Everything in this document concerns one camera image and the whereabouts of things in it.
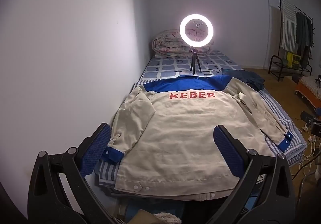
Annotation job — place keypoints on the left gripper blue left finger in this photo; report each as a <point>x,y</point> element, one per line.
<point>92,148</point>

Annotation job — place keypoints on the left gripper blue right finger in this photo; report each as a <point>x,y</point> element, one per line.
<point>232,150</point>

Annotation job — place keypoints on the beige and blue KEBER jacket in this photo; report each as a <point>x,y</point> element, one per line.
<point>185,136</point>

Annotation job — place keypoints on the dark hanging clothes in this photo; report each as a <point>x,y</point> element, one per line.
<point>304,38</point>

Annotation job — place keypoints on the black clothes rack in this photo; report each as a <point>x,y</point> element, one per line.
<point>278,62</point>

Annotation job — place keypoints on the striped blue white bed quilt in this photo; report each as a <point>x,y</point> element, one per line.
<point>281,113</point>

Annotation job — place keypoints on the dark blue fleece garment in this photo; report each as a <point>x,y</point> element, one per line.
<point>248,77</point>

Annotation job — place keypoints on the blue checkered bed sheet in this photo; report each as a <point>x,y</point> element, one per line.
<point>207,66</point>

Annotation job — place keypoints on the orange stool with cushion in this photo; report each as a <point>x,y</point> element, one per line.
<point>310,89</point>

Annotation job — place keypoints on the yellow box on rack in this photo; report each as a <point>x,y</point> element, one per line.
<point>293,60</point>

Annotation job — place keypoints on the folded floral quilt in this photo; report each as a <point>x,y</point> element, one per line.
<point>169,43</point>

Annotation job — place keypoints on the ring light on tripod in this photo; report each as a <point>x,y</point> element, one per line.
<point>199,20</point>

